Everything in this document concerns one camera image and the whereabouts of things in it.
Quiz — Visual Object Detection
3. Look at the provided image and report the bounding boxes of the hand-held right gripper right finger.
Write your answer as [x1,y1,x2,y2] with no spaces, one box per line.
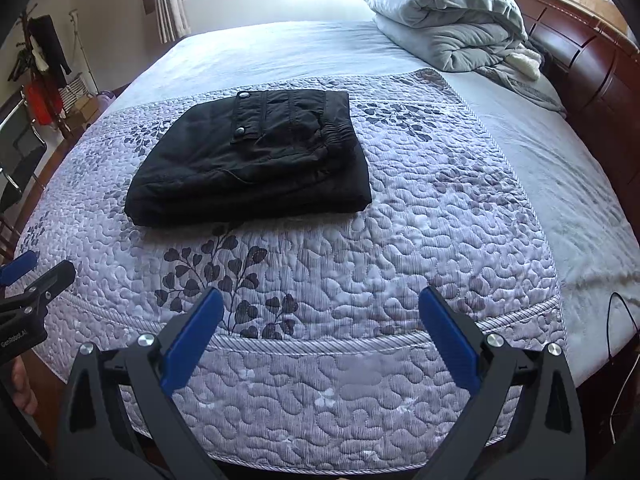
[415,286,586,480]

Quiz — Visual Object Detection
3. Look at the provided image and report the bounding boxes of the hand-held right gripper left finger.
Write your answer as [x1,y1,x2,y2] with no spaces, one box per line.
[55,287,226,480]

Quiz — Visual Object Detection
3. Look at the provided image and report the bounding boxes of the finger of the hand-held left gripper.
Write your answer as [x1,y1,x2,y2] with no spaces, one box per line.
[0,251,40,287]
[0,260,77,318]

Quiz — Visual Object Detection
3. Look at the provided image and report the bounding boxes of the black pants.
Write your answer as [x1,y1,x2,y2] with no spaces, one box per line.
[125,89,373,228]

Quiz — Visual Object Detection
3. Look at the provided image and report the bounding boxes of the person's left hand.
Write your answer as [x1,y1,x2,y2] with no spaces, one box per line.
[9,356,40,412]

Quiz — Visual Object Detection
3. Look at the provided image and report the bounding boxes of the purple quilted bedspread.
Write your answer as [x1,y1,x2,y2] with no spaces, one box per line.
[15,67,568,473]

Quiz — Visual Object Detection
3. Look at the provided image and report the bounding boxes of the cardboard box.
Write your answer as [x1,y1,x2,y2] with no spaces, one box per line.
[65,95,102,132]

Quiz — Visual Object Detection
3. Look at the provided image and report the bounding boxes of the white slatted rack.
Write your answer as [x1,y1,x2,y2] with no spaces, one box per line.
[60,72,98,111]

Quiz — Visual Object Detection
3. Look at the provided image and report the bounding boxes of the coat rack with clothes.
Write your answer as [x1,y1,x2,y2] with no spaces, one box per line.
[7,5,73,136]

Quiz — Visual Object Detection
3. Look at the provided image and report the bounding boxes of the white fluffy cloth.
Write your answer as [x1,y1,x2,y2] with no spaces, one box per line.
[504,44,544,82]

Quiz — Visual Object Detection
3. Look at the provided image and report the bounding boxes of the striped curtain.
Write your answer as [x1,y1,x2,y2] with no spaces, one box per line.
[150,0,192,45]

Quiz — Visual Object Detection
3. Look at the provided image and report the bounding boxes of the grey bed sheet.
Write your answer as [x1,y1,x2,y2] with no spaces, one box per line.
[117,20,640,386]

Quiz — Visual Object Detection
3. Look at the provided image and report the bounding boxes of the wooden bed headboard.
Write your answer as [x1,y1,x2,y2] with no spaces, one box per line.
[500,0,640,216]

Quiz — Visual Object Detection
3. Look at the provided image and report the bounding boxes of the grey folded comforter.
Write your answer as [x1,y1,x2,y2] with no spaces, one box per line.
[360,0,568,118]

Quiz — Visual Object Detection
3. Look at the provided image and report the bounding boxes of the metal frame chair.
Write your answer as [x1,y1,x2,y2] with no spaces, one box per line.
[0,92,48,216]

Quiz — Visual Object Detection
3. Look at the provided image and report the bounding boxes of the black cable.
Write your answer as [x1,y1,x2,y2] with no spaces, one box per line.
[606,292,640,448]

